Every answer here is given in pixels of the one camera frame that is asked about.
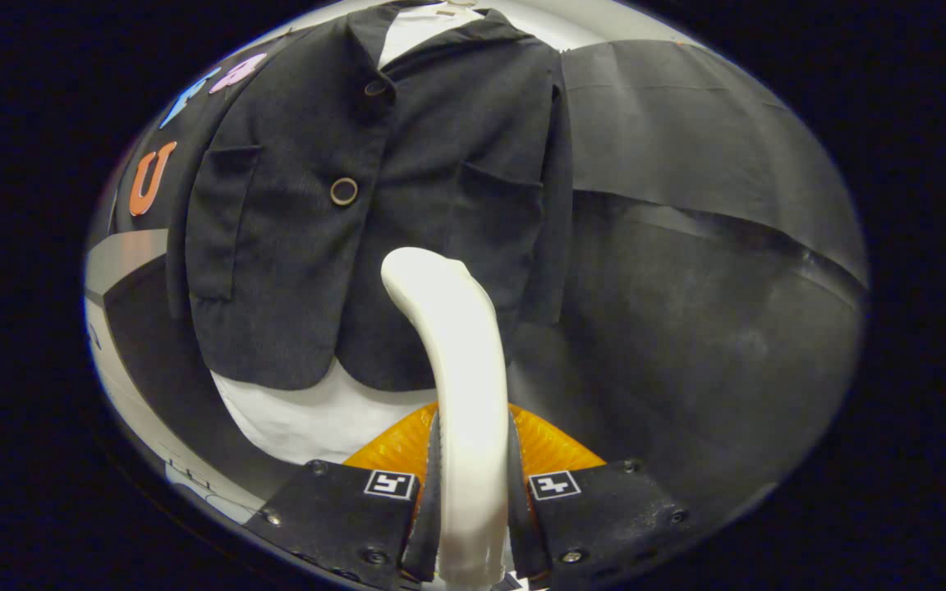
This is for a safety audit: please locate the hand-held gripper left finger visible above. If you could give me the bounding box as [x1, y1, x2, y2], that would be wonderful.
[245, 402, 446, 591]

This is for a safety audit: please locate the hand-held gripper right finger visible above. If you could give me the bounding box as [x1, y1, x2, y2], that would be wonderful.
[508, 404, 705, 590]

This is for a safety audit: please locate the white garment steamer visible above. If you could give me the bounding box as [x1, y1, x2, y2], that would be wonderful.
[380, 248, 512, 588]

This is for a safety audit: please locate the black suit jacket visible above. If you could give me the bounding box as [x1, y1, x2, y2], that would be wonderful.
[165, 2, 576, 393]

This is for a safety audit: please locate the white dress form mannequin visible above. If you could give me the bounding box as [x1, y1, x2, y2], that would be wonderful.
[210, 2, 490, 465]

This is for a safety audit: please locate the grey cabinet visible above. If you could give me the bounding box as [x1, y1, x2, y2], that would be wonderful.
[83, 228, 293, 526]

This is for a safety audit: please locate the black backdrop cloth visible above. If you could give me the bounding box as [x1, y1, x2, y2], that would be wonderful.
[108, 8, 870, 526]

